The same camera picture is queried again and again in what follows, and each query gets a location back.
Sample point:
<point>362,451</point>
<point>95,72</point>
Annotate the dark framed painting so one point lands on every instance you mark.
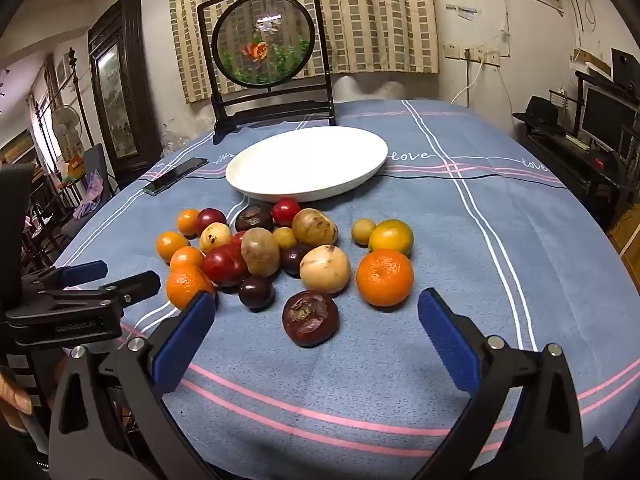
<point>112,100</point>

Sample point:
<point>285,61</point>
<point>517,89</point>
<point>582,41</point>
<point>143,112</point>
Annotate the large dark mangosteen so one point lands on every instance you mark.
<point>310,318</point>

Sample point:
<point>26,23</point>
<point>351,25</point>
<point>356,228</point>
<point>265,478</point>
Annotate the smooth orange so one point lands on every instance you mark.
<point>171,245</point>
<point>186,258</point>

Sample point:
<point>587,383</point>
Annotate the blue striped tablecloth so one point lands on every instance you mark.
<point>450,210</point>

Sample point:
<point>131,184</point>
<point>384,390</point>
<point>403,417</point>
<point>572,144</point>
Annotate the dark chair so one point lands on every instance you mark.
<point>97,160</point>

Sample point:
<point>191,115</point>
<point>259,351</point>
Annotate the small olive yellow fruit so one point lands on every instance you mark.
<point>363,231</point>

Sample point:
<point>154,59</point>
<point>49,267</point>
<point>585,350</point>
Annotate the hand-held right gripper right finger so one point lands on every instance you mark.
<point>450,340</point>

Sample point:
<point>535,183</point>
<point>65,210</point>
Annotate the tan passion fruit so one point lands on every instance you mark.
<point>315,227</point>
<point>260,251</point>

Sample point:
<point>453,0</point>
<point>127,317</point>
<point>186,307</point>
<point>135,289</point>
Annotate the black hat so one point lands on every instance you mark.
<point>542,110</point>

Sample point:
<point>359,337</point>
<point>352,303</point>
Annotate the computer monitor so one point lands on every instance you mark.
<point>605,112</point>

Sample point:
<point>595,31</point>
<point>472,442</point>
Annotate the white oval plate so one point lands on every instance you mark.
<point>305,160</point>

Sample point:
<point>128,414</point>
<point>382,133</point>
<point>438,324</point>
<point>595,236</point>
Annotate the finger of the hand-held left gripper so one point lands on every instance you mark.
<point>135,285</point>
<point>90,270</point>

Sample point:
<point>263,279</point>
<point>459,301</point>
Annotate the black smartphone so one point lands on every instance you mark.
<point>175,176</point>

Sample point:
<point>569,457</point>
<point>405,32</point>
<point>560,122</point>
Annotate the large mandarin orange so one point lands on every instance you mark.
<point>385,277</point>

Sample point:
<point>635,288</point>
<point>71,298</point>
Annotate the purple cloth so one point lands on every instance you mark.
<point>90,195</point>

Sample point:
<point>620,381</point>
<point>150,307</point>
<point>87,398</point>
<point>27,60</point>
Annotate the dark purple plum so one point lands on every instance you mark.
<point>256,292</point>
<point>292,260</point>

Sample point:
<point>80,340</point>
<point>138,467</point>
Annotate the wooden bookshelf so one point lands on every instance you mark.
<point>15,147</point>

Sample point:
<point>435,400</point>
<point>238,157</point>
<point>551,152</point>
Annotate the white standing fan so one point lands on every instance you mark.
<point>66,124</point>

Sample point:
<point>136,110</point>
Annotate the round goldfish embroidery screen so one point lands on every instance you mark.
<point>265,42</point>

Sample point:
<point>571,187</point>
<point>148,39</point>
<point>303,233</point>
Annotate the black speaker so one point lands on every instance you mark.
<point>625,67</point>

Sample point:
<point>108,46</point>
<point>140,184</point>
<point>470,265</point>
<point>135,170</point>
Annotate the large beige passion fruit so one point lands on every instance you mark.
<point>325,269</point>

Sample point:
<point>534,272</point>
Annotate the white wall socket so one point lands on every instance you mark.
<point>452,50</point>

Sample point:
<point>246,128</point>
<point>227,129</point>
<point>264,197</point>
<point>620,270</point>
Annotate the black desk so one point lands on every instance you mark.
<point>565,160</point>

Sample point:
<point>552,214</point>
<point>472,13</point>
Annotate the yellow-green orange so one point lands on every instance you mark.
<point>391,237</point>

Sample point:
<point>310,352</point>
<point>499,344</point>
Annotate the dark red plum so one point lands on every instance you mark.
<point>210,219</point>

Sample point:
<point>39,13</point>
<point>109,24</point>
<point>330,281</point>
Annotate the yellow spotted passion fruit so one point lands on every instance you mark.
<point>216,236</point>

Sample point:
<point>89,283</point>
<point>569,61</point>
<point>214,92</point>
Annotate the large red plum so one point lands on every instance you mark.
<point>224,265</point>

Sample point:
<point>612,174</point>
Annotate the clear plastic bags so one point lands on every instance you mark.
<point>175,137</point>

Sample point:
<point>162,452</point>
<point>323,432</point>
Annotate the checked beige curtain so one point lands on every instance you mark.
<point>380,20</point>

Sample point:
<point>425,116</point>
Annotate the person's left hand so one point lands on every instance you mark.
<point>12,400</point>

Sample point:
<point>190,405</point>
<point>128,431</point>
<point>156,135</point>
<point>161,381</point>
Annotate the small red tomato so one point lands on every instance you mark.
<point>238,238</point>

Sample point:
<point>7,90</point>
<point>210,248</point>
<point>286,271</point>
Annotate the small orange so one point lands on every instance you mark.
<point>188,222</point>

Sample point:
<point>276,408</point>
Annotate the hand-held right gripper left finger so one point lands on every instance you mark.
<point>185,345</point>

